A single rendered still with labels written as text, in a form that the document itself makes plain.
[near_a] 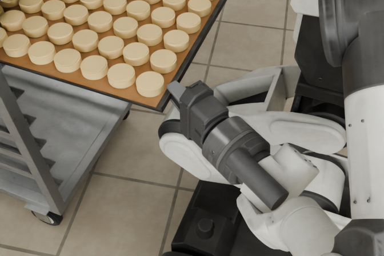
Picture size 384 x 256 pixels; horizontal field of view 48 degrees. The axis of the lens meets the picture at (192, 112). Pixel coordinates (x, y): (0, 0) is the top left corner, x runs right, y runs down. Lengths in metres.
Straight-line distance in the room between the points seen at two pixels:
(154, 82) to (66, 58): 0.18
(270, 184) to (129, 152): 0.99
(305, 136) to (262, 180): 0.27
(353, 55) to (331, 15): 0.04
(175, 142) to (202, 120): 0.33
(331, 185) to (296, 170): 0.48
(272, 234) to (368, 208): 0.20
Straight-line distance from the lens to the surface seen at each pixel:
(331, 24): 0.45
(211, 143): 0.66
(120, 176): 1.48
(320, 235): 0.52
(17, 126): 0.99
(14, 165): 1.31
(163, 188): 1.44
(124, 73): 0.78
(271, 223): 0.58
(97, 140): 1.39
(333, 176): 1.12
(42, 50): 0.87
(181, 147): 0.99
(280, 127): 0.85
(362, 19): 0.45
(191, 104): 0.68
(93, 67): 0.81
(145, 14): 0.92
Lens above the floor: 1.25
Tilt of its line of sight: 50 degrees down
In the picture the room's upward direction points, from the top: straight up
